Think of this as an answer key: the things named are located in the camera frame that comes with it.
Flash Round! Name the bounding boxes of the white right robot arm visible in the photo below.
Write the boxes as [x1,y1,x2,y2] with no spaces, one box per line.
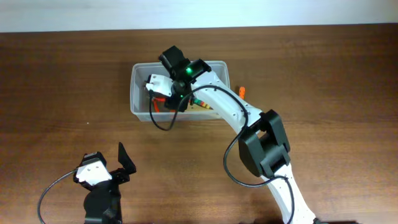
[154,46,319,223]

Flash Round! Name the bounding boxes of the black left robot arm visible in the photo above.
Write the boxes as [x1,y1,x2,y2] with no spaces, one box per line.
[73,143,136,224]

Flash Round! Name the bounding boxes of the clear box of bits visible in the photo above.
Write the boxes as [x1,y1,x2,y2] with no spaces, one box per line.
[190,97,212,110]

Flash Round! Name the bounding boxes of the orange perforated bar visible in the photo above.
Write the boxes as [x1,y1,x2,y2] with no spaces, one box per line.
[239,86,246,100]

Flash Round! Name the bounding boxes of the orange scraper wooden handle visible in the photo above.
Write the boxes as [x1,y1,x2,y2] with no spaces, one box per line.
[185,105,220,120]

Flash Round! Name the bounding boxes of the clear plastic storage container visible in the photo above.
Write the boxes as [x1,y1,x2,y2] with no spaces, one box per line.
[130,60,230,122]

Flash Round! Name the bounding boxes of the red handled cutting pliers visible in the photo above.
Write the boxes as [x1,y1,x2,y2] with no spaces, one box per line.
[151,97,165,113]

